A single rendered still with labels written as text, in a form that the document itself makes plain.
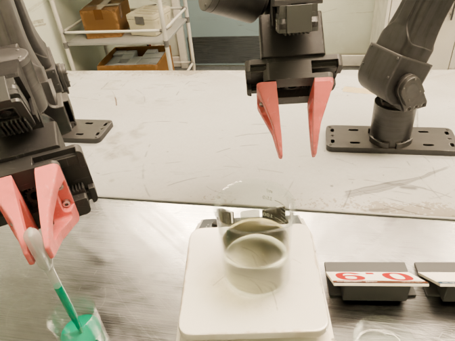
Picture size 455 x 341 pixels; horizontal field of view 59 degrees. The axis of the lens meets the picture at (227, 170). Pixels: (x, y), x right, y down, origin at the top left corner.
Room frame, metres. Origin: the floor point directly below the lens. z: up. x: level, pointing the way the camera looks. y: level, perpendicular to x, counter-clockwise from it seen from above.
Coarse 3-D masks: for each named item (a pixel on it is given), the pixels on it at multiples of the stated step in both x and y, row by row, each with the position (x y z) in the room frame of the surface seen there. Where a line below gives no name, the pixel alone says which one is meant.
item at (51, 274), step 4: (28, 236) 0.23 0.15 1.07; (52, 268) 0.23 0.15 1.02; (48, 272) 0.23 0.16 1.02; (52, 272) 0.23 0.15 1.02; (48, 276) 0.23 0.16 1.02; (52, 276) 0.23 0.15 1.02; (56, 276) 0.23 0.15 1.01; (52, 280) 0.23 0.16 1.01; (56, 280) 0.23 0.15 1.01; (52, 284) 0.23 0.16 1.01; (56, 284) 0.23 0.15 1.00; (60, 284) 0.23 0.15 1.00; (56, 288) 0.23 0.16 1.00
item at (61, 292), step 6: (60, 288) 0.23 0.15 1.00; (60, 294) 0.23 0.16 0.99; (66, 294) 0.23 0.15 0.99; (60, 300) 0.23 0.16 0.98; (66, 300) 0.23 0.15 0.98; (66, 306) 0.23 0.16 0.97; (72, 306) 0.23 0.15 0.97; (66, 312) 0.23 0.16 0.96; (72, 312) 0.23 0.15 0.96; (72, 318) 0.23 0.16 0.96; (78, 318) 0.23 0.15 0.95; (78, 324) 0.23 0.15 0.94
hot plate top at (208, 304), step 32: (192, 256) 0.26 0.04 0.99; (192, 288) 0.23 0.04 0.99; (224, 288) 0.22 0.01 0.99; (288, 288) 0.22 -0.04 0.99; (320, 288) 0.21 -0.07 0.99; (192, 320) 0.19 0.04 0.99; (224, 320) 0.19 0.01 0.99; (256, 320) 0.19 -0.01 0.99; (288, 320) 0.19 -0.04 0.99; (320, 320) 0.18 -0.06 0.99
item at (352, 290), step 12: (324, 264) 0.31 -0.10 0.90; (336, 264) 0.31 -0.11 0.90; (348, 264) 0.30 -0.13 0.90; (360, 264) 0.30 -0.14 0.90; (372, 264) 0.30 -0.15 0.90; (384, 264) 0.30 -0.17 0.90; (396, 264) 0.30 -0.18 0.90; (336, 288) 0.27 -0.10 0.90; (348, 288) 0.26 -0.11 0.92; (360, 288) 0.26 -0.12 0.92; (372, 288) 0.25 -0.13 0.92; (384, 288) 0.25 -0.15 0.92; (396, 288) 0.25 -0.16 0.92; (408, 288) 0.25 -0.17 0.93; (384, 300) 0.25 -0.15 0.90; (396, 300) 0.25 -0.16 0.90
